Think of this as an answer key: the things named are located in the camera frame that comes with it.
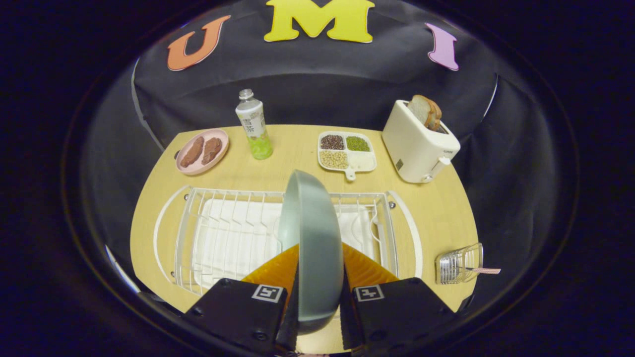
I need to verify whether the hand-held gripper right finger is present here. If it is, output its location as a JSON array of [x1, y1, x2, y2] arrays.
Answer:
[[340, 242, 455, 355]]

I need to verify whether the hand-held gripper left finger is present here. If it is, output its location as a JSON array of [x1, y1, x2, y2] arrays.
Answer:
[[186, 243, 301, 355]]

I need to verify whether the metal wire basket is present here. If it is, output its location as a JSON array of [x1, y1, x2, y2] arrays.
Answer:
[[436, 242, 484, 285]]

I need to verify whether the black backdrop cloth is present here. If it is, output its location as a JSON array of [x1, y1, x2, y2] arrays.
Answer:
[[79, 0, 571, 318]]

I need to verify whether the brown meat piece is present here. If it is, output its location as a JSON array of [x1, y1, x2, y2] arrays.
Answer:
[[180, 136, 204, 168], [201, 137, 223, 165]]

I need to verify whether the green drink bottle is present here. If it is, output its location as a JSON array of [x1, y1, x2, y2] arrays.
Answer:
[[235, 89, 273, 160]]

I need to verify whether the pink plate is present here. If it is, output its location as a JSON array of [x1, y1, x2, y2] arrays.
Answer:
[[175, 128, 230, 176]]

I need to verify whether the white divided bean tray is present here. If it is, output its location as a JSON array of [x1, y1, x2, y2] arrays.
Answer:
[[317, 131, 378, 181]]

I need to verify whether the white wire dish rack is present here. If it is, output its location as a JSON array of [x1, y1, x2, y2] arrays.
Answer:
[[153, 186, 424, 297]]

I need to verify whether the pale green plate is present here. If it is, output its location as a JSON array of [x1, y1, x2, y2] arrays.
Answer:
[[277, 170, 345, 335]]

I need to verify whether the cream toaster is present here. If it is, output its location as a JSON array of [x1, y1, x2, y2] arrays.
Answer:
[[382, 99, 461, 184]]

